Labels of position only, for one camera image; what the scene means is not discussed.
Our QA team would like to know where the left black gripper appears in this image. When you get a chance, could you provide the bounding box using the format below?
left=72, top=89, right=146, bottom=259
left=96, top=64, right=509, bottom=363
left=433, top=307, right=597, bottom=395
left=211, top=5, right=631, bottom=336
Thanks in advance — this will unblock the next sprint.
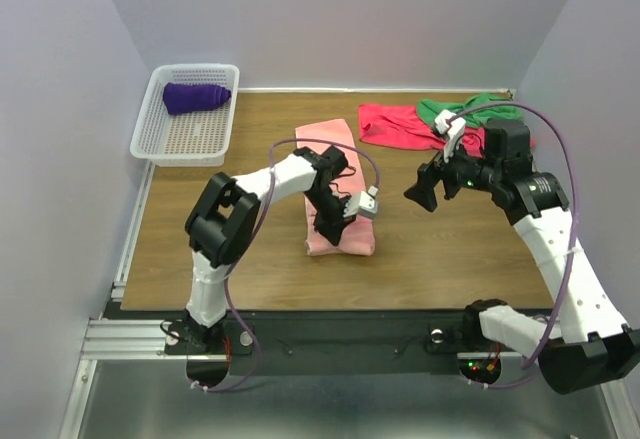
left=304, top=187, right=357, bottom=247

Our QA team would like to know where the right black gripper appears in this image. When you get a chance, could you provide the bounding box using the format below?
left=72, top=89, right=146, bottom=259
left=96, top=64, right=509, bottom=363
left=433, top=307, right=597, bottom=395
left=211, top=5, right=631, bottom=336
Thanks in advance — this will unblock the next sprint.
left=403, top=131, right=502, bottom=212

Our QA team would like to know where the pink towel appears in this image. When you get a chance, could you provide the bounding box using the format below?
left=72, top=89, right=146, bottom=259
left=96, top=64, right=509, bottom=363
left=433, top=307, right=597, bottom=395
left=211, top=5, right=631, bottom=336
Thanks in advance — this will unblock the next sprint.
left=295, top=118, right=375, bottom=256

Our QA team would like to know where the green towel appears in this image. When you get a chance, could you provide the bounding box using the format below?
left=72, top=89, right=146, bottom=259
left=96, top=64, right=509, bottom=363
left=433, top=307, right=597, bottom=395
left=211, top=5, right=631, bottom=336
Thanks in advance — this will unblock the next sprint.
left=416, top=93, right=523, bottom=129

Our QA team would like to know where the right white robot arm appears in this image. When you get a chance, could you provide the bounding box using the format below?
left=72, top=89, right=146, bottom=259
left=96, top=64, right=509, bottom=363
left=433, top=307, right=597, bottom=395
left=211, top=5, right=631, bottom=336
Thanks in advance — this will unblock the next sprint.
left=405, top=112, right=639, bottom=394

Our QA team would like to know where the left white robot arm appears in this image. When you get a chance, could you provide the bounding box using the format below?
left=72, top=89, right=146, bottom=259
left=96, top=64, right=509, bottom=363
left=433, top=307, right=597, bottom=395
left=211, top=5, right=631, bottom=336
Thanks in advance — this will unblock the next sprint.
left=179, top=145, right=355, bottom=353

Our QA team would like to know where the red towel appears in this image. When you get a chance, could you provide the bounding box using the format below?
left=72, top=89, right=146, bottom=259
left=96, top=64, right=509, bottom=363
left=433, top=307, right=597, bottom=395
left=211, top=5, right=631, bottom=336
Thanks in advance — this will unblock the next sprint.
left=358, top=95, right=523, bottom=157

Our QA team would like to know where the white perforated plastic basket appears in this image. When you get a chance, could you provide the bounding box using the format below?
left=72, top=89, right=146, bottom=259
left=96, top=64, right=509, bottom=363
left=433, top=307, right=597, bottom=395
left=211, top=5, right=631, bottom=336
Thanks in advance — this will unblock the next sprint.
left=130, top=63, right=240, bottom=167

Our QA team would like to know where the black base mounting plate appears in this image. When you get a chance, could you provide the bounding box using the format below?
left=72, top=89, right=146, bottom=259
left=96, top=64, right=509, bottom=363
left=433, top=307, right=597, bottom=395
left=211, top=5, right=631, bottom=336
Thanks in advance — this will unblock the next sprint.
left=161, top=309, right=507, bottom=384

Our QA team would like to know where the rolled purple towel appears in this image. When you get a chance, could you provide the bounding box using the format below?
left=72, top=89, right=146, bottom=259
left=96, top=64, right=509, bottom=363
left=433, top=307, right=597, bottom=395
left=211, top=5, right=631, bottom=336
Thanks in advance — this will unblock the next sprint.
left=162, top=83, right=232, bottom=116

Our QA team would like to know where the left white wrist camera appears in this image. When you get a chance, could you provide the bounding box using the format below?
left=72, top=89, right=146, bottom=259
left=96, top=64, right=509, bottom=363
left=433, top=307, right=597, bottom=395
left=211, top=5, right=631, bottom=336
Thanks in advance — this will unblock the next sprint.
left=344, top=191, right=378, bottom=220

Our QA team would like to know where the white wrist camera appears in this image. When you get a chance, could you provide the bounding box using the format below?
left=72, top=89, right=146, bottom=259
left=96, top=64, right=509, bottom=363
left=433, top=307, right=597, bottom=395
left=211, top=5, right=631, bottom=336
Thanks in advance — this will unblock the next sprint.
left=344, top=191, right=378, bottom=220
left=433, top=109, right=466, bottom=163

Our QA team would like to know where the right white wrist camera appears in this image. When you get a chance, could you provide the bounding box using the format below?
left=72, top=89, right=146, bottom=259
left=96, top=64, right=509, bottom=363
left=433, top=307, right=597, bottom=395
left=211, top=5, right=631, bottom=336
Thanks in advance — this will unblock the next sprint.
left=433, top=109, right=466, bottom=163

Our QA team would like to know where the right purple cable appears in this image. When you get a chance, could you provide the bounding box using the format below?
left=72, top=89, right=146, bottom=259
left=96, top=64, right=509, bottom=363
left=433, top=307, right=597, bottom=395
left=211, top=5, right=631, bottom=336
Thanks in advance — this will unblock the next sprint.
left=449, top=102, right=581, bottom=391

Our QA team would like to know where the purple cable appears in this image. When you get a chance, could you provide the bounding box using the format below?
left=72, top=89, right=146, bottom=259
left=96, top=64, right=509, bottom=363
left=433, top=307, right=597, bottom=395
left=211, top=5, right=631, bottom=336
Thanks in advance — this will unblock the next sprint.
left=191, top=138, right=384, bottom=394
left=449, top=102, right=581, bottom=391

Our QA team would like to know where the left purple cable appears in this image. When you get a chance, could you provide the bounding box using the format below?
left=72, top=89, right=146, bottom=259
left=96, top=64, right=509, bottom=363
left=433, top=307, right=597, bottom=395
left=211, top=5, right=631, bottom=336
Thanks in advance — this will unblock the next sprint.
left=191, top=138, right=384, bottom=394

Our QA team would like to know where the aluminium frame rail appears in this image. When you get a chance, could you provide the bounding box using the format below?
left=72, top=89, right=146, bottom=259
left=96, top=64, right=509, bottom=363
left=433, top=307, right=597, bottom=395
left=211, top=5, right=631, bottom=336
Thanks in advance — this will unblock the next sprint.
left=79, top=314, right=621, bottom=360

